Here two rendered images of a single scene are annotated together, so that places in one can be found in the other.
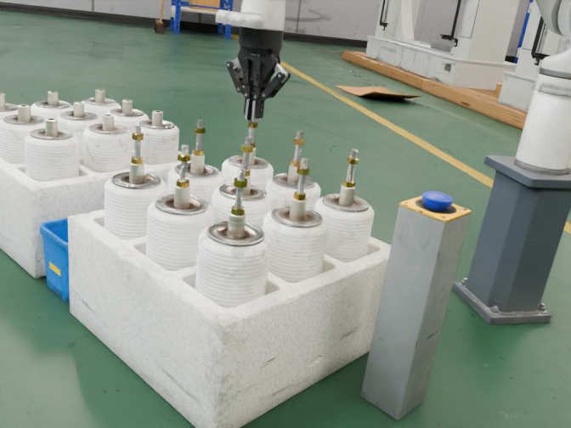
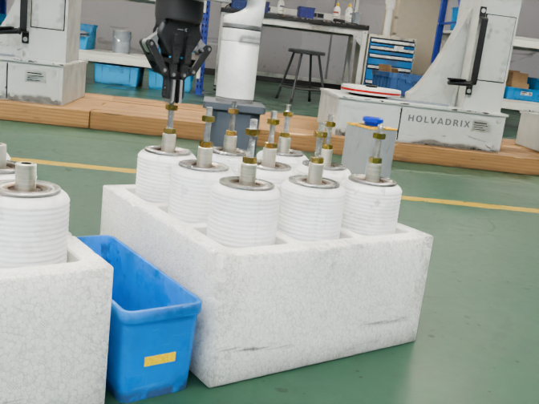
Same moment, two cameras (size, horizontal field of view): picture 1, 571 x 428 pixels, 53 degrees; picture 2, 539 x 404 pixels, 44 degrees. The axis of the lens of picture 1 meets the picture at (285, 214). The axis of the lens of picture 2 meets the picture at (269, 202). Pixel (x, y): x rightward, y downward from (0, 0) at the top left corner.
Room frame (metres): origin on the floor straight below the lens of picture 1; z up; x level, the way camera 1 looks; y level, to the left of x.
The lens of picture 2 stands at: (0.63, 1.10, 0.43)
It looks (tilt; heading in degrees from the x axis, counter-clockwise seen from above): 13 degrees down; 282
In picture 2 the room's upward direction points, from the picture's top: 7 degrees clockwise
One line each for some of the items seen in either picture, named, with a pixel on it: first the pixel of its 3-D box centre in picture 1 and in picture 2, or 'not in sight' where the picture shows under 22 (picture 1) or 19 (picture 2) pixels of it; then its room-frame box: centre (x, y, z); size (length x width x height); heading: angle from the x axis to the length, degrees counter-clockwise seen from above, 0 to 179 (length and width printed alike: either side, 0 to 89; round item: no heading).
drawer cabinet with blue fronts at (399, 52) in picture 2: not in sight; (381, 72); (1.07, -5.78, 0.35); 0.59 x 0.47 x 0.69; 108
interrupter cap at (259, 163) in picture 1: (248, 162); (168, 151); (1.02, 0.08, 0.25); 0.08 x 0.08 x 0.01
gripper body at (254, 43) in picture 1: (259, 52); (178, 26); (1.02, 0.08, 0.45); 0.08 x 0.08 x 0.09
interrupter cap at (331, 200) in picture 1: (345, 203); (283, 152); (0.86, -0.09, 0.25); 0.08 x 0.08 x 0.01
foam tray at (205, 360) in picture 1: (234, 282); (256, 261); (0.85, 0.07, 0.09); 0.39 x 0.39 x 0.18; 48
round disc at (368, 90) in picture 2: not in sight; (370, 90); (0.89, -2.31, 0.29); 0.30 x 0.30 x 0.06
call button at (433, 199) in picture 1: (436, 202); (372, 122); (0.72, -0.20, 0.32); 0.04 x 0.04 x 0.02
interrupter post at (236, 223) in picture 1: (236, 225); (373, 172); (0.69, 0.06, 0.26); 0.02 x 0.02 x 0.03
